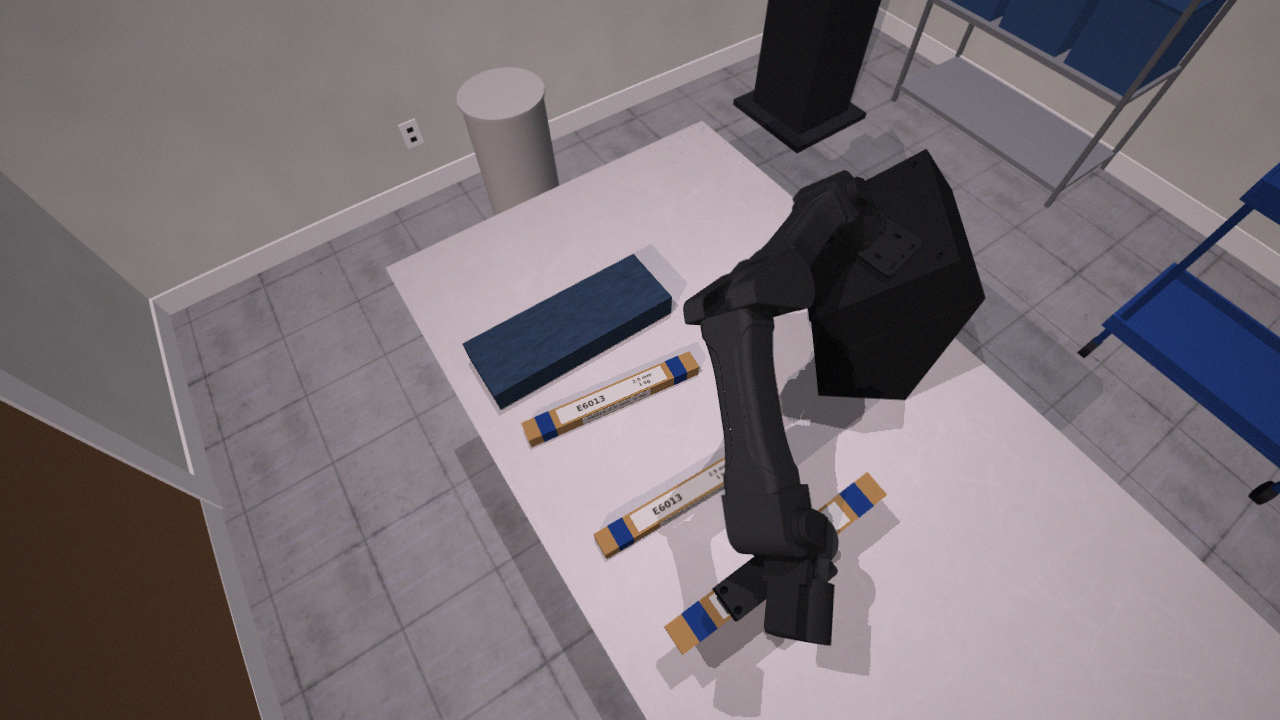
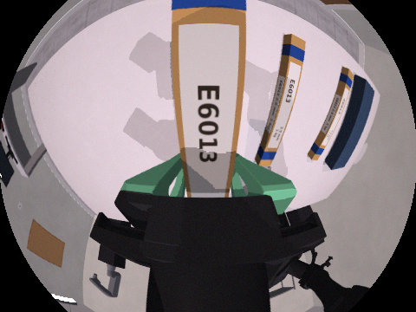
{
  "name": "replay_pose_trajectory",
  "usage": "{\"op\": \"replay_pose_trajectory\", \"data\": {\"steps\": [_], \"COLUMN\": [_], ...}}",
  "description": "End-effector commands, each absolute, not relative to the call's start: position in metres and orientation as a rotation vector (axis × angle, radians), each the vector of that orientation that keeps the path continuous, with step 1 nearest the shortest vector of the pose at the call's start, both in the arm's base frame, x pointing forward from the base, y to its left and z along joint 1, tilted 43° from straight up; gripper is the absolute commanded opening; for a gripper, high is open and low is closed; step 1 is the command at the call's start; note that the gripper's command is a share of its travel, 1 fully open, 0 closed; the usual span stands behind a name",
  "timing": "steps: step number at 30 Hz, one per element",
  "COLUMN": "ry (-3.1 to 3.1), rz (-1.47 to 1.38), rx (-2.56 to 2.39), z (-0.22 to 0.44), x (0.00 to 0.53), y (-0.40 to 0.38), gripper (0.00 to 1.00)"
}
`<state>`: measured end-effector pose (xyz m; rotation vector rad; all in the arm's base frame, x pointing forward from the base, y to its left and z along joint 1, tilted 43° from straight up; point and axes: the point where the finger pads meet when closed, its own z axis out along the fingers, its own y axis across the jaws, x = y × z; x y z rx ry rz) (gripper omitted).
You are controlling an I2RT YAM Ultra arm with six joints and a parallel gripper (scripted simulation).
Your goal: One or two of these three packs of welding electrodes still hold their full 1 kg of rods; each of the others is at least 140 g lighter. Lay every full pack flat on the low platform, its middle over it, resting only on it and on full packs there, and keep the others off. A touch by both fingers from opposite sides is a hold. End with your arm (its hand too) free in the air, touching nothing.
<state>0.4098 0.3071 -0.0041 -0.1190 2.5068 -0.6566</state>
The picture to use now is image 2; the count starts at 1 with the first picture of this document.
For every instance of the tan box with white label and blue band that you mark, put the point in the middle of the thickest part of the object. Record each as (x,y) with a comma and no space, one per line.
(334,114)

